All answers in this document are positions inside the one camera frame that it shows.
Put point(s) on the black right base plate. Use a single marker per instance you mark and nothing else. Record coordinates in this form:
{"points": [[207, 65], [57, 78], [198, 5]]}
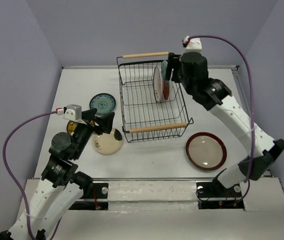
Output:
{"points": [[208, 199]]}

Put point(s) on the white plate with orange sunburst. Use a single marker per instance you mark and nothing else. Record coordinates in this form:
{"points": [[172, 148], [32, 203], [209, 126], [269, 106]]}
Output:
{"points": [[158, 84]]}

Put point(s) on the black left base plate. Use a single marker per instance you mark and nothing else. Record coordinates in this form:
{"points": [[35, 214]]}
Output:
{"points": [[94, 200]]}

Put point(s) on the yellow plate with dark rim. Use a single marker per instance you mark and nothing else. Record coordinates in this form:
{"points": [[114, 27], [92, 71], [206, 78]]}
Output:
{"points": [[71, 126]]}

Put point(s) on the red plate with teal flower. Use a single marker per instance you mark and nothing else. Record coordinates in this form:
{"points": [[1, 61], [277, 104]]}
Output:
{"points": [[167, 84]]}

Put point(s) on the large dark red rimmed plate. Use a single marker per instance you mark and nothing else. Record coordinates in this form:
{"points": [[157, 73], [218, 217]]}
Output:
{"points": [[206, 151]]}

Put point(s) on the blue floral green plate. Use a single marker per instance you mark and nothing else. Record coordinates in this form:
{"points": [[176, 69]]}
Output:
{"points": [[103, 102]]}

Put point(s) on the cream plate with black patch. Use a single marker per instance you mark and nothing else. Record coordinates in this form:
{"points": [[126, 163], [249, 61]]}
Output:
{"points": [[108, 144]]}

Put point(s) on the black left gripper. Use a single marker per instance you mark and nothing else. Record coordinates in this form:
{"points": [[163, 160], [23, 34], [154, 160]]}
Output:
{"points": [[106, 122]]}

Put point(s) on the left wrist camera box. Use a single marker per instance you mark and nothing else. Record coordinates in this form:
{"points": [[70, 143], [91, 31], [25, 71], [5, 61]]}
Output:
{"points": [[73, 112]]}

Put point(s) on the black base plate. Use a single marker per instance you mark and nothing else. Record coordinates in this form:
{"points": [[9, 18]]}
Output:
{"points": [[94, 200], [208, 199]]}

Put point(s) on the black wire dish rack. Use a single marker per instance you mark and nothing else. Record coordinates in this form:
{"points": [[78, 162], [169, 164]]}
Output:
{"points": [[143, 117]]}

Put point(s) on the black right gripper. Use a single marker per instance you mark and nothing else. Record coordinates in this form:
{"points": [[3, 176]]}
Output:
{"points": [[174, 63]]}

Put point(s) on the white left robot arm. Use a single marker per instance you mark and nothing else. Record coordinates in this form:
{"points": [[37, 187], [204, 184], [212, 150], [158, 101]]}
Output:
{"points": [[61, 184]]}

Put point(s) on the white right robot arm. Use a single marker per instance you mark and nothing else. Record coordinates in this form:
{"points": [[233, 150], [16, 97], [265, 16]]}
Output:
{"points": [[262, 149]]}

